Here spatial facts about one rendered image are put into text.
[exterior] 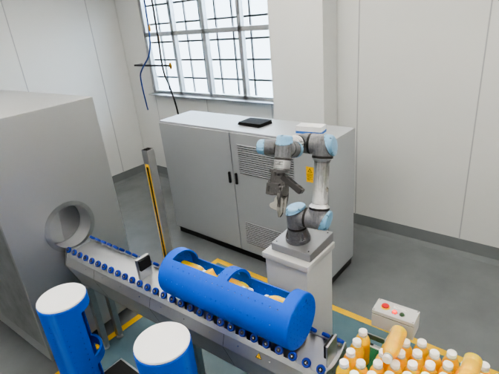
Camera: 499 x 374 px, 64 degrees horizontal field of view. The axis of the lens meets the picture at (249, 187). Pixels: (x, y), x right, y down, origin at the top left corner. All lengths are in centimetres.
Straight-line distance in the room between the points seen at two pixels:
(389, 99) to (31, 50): 469
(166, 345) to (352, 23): 351
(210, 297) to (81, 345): 93
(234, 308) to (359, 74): 308
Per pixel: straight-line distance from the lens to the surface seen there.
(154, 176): 283
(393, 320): 213
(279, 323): 196
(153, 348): 214
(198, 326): 243
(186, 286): 228
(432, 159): 445
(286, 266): 239
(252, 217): 417
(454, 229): 469
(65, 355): 280
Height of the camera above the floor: 248
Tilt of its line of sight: 23 degrees down
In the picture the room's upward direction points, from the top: 5 degrees counter-clockwise
